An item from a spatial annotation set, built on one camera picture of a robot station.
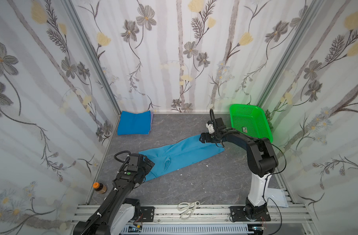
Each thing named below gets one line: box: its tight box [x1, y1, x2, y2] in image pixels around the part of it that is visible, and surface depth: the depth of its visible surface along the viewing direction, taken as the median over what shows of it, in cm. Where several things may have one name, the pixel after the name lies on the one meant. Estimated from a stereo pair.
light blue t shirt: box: [138, 135, 226, 182], surface depth 97 cm
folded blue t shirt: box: [117, 110, 152, 136], surface depth 113 cm
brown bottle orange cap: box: [92, 182, 108, 194], surface depth 78 cm
